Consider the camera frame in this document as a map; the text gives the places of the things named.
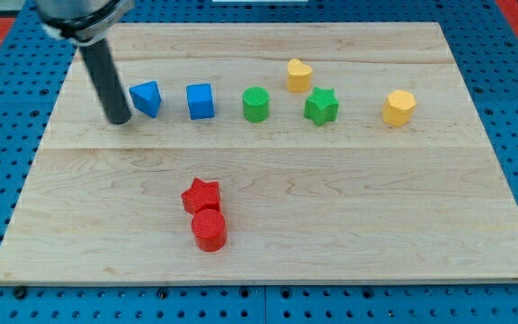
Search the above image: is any yellow heart block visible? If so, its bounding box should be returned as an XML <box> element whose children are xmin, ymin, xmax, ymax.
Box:
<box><xmin>286</xmin><ymin>58</ymin><xmax>313</xmax><ymax>93</ymax></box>

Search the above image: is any green star block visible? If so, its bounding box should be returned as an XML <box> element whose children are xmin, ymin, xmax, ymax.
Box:
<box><xmin>303</xmin><ymin>87</ymin><xmax>339</xmax><ymax>127</ymax></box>

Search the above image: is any green cylinder block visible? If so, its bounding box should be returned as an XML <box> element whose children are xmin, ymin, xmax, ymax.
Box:
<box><xmin>242</xmin><ymin>86</ymin><xmax>270</xmax><ymax>122</ymax></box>

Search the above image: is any blue cube block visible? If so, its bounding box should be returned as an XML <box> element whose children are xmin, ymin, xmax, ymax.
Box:
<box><xmin>186</xmin><ymin>84</ymin><xmax>215</xmax><ymax>120</ymax></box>

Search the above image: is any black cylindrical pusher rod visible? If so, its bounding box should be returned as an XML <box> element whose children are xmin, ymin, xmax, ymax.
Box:
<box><xmin>79</xmin><ymin>39</ymin><xmax>131</xmax><ymax>125</ymax></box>

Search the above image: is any blue triangle block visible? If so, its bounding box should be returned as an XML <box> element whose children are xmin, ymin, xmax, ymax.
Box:
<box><xmin>129</xmin><ymin>80</ymin><xmax>162</xmax><ymax>118</ymax></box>

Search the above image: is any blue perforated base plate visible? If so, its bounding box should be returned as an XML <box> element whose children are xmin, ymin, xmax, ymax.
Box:
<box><xmin>0</xmin><ymin>0</ymin><xmax>518</xmax><ymax>323</ymax></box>

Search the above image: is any red star block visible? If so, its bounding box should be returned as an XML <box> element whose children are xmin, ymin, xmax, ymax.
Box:
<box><xmin>181</xmin><ymin>178</ymin><xmax>220</xmax><ymax>215</ymax></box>

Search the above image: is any yellow hexagon block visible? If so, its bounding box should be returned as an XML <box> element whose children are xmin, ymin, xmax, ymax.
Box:
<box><xmin>381</xmin><ymin>90</ymin><xmax>416</xmax><ymax>127</ymax></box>

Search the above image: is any red cylinder block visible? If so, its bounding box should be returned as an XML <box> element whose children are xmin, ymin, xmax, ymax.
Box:
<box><xmin>191</xmin><ymin>209</ymin><xmax>227</xmax><ymax>252</ymax></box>

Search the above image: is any light wooden board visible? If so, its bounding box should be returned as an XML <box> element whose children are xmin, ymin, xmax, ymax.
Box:
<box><xmin>0</xmin><ymin>22</ymin><xmax>518</xmax><ymax>286</ymax></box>

